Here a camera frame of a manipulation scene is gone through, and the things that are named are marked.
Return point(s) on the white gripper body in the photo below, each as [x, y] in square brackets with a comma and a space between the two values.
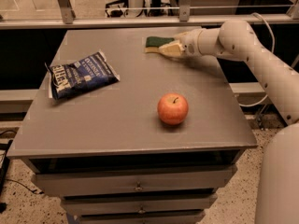
[189, 44]

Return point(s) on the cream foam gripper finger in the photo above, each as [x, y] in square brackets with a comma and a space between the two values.
[180, 35]
[173, 49]

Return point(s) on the green and yellow sponge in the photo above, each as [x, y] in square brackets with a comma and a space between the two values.
[154, 44]

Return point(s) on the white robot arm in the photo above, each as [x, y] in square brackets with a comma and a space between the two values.
[278, 191]

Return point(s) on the red apple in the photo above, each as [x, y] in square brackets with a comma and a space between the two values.
[172, 108]

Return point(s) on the blue chip bag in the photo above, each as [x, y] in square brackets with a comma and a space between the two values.
[88, 74]

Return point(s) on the grey metal railing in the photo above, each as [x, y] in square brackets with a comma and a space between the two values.
[67, 14]

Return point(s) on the grey drawer cabinet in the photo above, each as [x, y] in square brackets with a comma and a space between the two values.
[117, 128]

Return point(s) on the top grey drawer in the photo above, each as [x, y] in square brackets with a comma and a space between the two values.
[134, 181]

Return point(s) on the grey drawer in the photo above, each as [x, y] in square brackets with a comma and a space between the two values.
[134, 181]
[141, 204]
[177, 217]

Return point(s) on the middle grey drawer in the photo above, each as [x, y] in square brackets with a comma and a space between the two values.
[141, 204]

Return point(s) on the bottom grey drawer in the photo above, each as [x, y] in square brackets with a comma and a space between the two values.
[177, 217]

